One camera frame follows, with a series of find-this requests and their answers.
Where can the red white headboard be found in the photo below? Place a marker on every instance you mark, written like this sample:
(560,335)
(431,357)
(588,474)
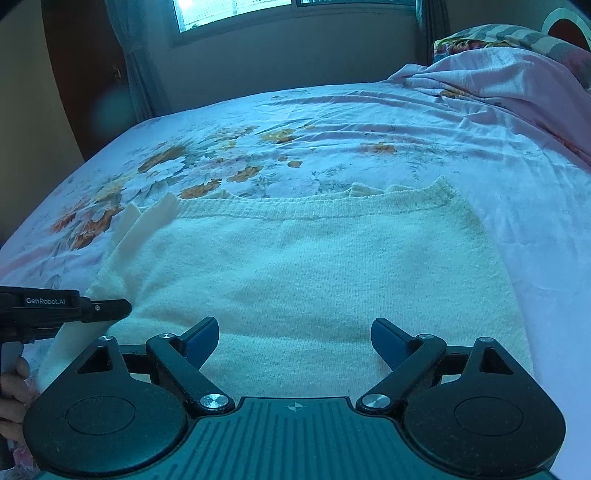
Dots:
(567,25)

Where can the floral pink bed sheet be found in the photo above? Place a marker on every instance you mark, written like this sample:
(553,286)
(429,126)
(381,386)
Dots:
(531,194)

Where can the right blue curtain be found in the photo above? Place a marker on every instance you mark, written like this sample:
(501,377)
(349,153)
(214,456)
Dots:
(433,23)

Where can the person's left hand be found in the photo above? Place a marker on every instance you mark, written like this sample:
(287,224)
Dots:
(17,395)

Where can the dark wooden door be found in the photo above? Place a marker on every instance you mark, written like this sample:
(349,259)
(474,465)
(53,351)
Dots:
(89,70)

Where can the window with white frame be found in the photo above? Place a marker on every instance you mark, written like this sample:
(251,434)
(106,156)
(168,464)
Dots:
(197,23)

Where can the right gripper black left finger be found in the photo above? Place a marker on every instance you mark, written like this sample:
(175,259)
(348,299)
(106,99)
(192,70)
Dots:
(177,361)

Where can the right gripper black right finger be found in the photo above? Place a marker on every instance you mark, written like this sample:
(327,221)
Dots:
(412,361)

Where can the blue curtain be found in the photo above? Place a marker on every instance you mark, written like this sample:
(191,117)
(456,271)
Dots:
(128,21)
(433,23)

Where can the left blue curtain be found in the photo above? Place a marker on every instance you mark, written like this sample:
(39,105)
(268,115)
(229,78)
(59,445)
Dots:
(128,21)

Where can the striped floral pillow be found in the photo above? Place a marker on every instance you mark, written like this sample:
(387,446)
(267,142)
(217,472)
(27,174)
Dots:
(574,58)

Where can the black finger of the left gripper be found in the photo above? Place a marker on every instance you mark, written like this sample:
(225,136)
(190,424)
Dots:
(104,310)

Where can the pink blanket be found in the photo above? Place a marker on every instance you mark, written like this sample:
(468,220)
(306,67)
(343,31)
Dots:
(534,88)

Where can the cream knit sweater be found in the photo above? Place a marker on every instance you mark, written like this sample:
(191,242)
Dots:
(296,283)

